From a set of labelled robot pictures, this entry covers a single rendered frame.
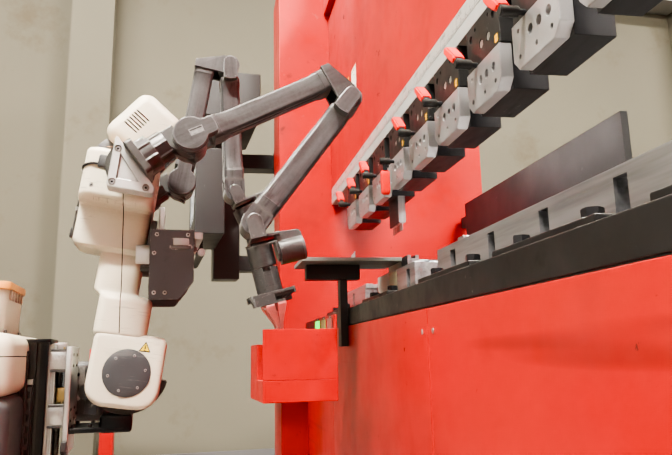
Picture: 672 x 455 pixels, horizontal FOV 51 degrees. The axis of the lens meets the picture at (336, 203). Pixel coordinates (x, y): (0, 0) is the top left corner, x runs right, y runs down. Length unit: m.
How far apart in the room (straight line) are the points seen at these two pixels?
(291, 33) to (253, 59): 2.93
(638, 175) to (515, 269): 0.17
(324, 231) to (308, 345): 1.31
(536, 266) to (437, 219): 2.11
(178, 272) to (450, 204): 1.55
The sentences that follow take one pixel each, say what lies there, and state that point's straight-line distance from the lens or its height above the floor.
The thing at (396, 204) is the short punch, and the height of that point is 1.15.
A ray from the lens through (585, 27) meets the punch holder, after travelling 1.04.
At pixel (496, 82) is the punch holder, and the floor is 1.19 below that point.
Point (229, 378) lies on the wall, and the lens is 5.42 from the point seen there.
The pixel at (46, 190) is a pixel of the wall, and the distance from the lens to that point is 5.57.
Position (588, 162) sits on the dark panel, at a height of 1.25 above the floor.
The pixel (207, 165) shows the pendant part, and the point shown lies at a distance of 2.93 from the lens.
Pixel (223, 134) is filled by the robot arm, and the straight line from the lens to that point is 1.60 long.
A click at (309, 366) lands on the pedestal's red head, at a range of 1.51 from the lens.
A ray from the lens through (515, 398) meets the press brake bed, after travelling 0.88.
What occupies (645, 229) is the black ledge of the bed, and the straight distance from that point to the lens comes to 0.63.
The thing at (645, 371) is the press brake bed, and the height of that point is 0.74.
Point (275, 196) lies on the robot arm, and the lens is 1.57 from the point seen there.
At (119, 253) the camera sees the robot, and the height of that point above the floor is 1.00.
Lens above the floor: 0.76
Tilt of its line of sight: 12 degrees up
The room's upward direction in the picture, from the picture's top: 1 degrees counter-clockwise
